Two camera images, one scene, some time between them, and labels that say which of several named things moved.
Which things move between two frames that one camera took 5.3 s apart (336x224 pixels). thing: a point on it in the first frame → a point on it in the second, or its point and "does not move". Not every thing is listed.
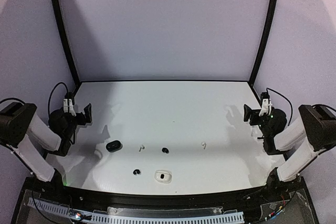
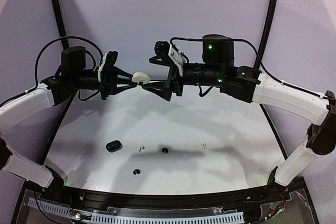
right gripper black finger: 247,113 → 160,88
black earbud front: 137,171 does not move
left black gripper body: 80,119 → 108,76
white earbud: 142,147 does not move
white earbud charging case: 163,176 → 140,76
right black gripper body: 248,114 → 174,80
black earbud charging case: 114,146 does not move
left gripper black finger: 87,112 → 121,75
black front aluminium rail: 78,198 does not move
